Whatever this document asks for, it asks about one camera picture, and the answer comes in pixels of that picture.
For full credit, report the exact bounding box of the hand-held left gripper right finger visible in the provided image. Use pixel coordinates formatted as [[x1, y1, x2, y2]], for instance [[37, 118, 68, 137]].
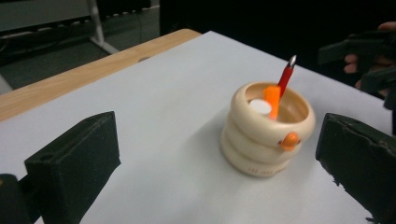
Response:
[[315, 112, 396, 224]]

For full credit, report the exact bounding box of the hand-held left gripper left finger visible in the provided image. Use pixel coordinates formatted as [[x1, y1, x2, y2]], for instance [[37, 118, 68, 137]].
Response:
[[23, 110, 121, 224]]

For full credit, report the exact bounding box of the red pen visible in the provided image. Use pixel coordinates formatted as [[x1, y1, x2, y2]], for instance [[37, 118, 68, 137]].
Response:
[[276, 54, 298, 98]]

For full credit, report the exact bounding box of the orange and pink highlighter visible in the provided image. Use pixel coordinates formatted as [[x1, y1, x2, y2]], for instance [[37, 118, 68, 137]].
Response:
[[262, 85, 282, 121]]

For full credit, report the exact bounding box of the cream ribbed pen holder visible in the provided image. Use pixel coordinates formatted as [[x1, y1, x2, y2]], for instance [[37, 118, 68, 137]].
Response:
[[219, 81, 317, 179]]

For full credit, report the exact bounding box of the green and white glue stick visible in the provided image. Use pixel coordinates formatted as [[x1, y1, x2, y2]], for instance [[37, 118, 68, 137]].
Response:
[[247, 98, 273, 117]]

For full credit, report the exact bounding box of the white metal stand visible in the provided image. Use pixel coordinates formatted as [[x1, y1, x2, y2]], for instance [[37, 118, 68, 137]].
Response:
[[0, 0, 120, 56]]

